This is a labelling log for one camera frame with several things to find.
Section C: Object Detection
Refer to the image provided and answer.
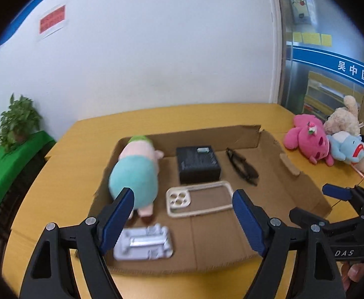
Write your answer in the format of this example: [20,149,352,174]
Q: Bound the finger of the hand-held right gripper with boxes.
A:
[322,183,364,213]
[289,206,364,241]

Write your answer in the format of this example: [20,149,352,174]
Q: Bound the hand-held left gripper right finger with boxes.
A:
[232,189,347,299]

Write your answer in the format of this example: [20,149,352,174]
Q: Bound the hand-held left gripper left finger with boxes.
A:
[19,187,136,299]

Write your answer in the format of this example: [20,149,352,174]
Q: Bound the clear plastic tray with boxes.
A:
[113,223,174,261]

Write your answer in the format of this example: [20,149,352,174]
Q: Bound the brown cardboard box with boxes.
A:
[76,125,332,276]

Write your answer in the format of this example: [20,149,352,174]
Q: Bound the black sunglasses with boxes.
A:
[225,147,260,187]

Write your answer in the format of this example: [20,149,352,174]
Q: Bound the white phone case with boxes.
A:
[166,181,235,219]

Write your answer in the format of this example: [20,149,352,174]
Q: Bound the black printed box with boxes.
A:
[176,145,222,185]

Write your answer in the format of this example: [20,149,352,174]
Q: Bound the person's right hand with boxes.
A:
[341,262,364,293]

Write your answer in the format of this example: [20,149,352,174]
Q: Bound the blue and white plush toy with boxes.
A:
[327,131,364,176]

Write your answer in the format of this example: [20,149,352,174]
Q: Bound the teal and pink plush pig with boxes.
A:
[108,135,165,219]

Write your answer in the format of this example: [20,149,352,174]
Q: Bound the pink plush toy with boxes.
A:
[283,114,335,166]

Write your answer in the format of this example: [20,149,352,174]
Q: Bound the beige plush toy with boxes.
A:
[323,95,364,136]

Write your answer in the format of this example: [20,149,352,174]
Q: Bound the bookshelf behind glass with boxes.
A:
[303,70,364,122]

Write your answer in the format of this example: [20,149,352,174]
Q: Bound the dark slatted stand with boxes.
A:
[0,145,50,250]

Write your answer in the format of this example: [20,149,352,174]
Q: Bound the yellow wooden desk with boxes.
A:
[1,103,364,299]

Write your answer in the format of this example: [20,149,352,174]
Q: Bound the green cloth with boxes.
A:
[0,131,56,190]

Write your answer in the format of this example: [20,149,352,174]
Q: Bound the blue lettered banner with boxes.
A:
[286,45,364,97]

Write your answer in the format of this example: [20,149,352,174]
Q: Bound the large potted green plant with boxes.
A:
[0,93,44,145]

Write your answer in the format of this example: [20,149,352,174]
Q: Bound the cartoon window poster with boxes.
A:
[289,0,314,25]

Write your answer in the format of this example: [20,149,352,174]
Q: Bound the red wall sign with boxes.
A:
[39,4,69,39]

